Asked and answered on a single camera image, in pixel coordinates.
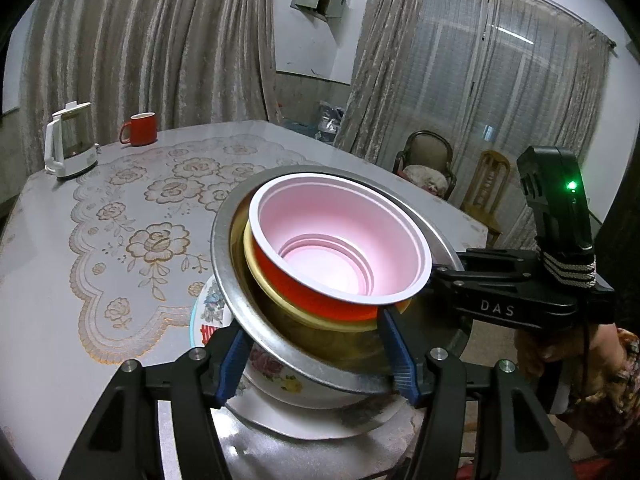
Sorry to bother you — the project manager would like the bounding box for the red mug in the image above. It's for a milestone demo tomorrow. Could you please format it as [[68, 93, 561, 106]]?
[[119, 112, 159, 147]]

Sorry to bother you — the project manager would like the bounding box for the person's right hand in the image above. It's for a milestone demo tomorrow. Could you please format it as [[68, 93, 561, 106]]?
[[514, 330, 557, 378]]

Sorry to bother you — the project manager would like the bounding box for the person's right forearm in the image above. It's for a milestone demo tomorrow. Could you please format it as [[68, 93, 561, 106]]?
[[550, 327, 640, 443]]

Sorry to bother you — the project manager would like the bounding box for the black cable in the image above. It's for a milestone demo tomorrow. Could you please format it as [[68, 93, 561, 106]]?
[[565, 325, 597, 461]]

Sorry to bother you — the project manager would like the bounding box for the dark framed cushioned chair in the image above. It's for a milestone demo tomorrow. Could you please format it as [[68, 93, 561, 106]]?
[[393, 130, 457, 198]]

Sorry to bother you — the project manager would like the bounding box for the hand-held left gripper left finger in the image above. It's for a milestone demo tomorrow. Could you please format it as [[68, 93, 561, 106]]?
[[59, 322, 251, 480]]

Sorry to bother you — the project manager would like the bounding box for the sheer window curtain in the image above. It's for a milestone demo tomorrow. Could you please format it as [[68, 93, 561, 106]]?
[[335, 0, 613, 221]]

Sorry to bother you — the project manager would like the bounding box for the plastic bags pile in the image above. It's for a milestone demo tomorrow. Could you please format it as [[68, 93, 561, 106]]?
[[317, 101, 346, 142]]

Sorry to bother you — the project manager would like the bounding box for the red plastic bowl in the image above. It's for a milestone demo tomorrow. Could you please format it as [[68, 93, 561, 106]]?
[[248, 174, 433, 325]]

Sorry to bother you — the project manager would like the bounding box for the yellow wooden chair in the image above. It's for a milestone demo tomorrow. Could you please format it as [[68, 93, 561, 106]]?
[[460, 150, 511, 246]]

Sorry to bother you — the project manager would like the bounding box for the yellow bowl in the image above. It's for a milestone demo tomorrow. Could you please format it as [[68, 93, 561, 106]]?
[[243, 222, 416, 333]]

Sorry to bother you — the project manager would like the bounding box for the turquoise plastic plate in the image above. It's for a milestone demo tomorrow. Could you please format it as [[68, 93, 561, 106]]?
[[188, 300, 201, 348]]

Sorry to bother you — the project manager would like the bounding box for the beige pleated curtain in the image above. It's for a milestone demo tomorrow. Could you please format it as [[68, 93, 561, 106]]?
[[17, 0, 278, 161]]

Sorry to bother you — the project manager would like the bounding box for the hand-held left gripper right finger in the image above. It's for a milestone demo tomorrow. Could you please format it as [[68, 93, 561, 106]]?
[[377, 305, 576, 480]]

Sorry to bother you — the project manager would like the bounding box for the small white floral plate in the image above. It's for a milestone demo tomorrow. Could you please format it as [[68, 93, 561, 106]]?
[[227, 340, 406, 411]]

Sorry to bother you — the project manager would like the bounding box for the white electric kettle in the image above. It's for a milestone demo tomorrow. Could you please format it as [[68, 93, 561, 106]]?
[[44, 101, 101, 181]]

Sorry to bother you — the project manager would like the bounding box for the lace patterned tablecloth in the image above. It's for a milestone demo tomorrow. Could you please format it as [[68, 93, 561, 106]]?
[[0, 120, 488, 480]]

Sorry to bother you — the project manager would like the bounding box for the stainless steel bowl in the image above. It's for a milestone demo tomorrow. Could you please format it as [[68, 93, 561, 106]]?
[[210, 164, 473, 395]]

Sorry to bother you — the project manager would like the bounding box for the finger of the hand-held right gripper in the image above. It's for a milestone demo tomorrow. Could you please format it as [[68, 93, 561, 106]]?
[[431, 266, 501, 286], [456, 249, 543, 271]]

